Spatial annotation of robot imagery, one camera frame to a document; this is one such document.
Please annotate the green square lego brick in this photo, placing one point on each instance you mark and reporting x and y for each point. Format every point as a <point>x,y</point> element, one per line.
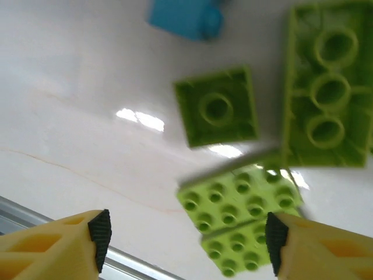
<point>215,108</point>

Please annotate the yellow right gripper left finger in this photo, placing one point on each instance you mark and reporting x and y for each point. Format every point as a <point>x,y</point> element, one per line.
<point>49,251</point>

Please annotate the blue lego brick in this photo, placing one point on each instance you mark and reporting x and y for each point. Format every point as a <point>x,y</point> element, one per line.
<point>180,17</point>

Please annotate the green lego plate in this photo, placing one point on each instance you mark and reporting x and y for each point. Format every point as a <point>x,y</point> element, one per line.
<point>329,87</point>
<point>233,210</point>

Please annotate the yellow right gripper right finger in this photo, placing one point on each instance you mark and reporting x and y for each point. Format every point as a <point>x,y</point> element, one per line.
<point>320,256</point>

